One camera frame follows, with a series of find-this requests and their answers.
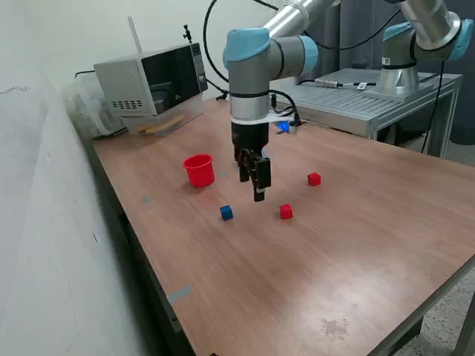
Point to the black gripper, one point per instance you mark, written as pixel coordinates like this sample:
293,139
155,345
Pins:
249,139

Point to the blue cube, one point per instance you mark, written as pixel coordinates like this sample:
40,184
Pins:
226,212

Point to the red cube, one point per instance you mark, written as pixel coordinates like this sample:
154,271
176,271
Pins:
314,179
286,211

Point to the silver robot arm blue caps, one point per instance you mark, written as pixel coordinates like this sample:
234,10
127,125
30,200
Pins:
248,85

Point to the red plastic cup bin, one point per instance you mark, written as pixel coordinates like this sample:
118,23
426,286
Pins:
198,174

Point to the long wooden stick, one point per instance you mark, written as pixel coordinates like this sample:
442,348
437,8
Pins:
167,123

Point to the silver cylindrical tool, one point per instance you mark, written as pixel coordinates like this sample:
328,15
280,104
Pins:
328,82

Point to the short wooden block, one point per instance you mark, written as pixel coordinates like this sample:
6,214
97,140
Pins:
144,130

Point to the aluminium slatted mounting platform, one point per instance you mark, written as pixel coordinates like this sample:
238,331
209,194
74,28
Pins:
356,104

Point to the white printed tag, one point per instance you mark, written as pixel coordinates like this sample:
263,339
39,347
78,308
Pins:
361,86

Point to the long grey tape strip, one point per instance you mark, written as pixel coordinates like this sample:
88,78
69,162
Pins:
179,294

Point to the silver microwave oven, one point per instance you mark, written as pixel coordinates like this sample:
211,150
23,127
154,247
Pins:
122,78

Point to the translucent plastic bag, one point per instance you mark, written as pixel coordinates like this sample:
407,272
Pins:
85,111

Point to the white thin rod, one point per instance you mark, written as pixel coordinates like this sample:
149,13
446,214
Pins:
134,35

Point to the dark grey curtain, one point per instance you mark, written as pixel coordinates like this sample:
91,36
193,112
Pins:
467,111

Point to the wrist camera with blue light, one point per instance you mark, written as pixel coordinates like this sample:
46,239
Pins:
284,126

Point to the black camera mount stud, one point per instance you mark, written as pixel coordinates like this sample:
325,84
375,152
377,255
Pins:
186,34

